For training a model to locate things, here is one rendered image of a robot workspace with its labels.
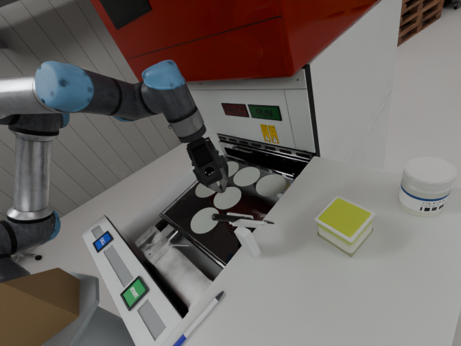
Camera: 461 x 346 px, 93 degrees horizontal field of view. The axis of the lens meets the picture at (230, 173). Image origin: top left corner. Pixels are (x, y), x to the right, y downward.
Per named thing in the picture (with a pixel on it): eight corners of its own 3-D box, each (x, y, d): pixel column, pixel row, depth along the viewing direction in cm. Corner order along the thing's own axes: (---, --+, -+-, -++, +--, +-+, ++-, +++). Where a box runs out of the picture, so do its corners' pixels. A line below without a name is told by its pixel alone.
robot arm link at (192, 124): (200, 112, 48) (167, 128, 47) (208, 129, 51) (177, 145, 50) (194, 102, 54) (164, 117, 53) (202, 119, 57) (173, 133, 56)
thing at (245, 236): (258, 232, 52) (242, 195, 44) (272, 239, 50) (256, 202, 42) (243, 252, 50) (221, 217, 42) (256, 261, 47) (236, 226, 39)
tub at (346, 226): (338, 215, 49) (337, 194, 44) (374, 233, 43) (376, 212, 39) (317, 237, 46) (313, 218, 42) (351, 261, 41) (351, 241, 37)
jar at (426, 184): (403, 186, 48) (410, 152, 43) (447, 197, 43) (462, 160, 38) (392, 209, 45) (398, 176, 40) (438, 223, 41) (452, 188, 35)
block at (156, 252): (168, 239, 72) (163, 235, 70) (173, 244, 70) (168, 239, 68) (148, 259, 69) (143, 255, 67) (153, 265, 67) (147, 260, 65)
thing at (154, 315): (127, 235, 90) (103, 214, 82) (210, 338, 52) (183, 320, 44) (107, 252, 86) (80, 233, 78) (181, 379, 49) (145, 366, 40)
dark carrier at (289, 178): (226, 156, 94) (226, 155, 94) (298, 178, 70) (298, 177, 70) (164, 214, 80) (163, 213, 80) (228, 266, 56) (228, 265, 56)
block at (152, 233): (157, 229, 78) (152, 224, 76) (161, 233, 75) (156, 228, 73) (138, 247, 74) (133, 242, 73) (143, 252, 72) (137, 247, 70)
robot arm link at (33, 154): (-10, 247, 72) (-11, 75, 59) (42, 230, 86) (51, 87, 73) (11, 264, 69) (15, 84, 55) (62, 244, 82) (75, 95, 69)
